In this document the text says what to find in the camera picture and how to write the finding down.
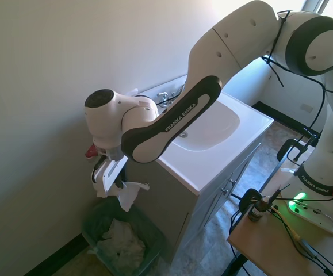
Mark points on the metal cabinet knob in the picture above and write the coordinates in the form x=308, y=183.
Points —
x=232, y=181
x=224, y=190

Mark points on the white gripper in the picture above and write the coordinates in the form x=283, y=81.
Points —
x=108, y=175

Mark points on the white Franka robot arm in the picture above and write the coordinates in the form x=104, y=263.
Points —
x=241, y=34

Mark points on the black table clamp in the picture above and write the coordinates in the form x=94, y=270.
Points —
x=248, y=198

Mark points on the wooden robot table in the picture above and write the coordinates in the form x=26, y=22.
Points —
x=269, y=247

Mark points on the white tissue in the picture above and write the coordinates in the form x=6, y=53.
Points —
x=129, y=198

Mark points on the dark metal C-clamp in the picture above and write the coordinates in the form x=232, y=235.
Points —
x=292, y=143

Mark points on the crumpled paper waste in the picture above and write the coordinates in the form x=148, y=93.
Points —
x=123, y=244

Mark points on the bright window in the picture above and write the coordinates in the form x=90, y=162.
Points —
x=327, y=8

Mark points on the dark green trash bin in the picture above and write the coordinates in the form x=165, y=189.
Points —
x=152, y=238

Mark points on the metal sink drain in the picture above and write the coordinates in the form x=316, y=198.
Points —
x=184, y=134

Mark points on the black baseboard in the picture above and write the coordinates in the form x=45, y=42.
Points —
x=62, y=253
x=284, y=115

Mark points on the white sink countertop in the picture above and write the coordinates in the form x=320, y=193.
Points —
x=241, y=115

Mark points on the grey vanity cabinet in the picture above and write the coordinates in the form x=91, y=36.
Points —
x=166, y=207

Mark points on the brown dropper bottle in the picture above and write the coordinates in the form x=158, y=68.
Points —
x=255, y=212

